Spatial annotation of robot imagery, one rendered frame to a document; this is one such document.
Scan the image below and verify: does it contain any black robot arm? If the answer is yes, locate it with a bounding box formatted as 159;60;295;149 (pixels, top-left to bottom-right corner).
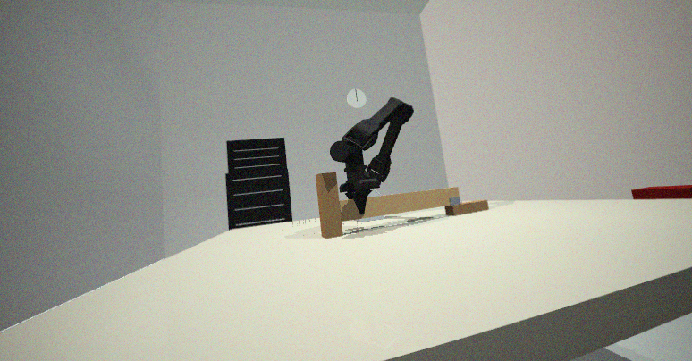
330;97;414;185

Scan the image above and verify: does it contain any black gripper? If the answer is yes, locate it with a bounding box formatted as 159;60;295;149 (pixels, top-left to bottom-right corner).
339;162;380;215

